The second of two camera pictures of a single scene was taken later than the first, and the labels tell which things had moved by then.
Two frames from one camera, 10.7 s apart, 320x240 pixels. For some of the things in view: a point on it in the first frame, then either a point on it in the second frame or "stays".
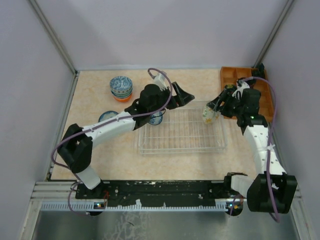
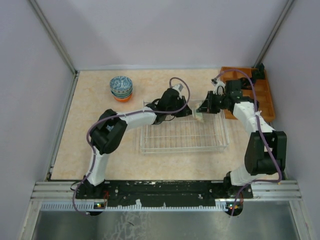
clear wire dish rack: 183,130 stays
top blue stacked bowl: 121,85 stays
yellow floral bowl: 210,116 → 196,104
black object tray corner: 259,72 stays
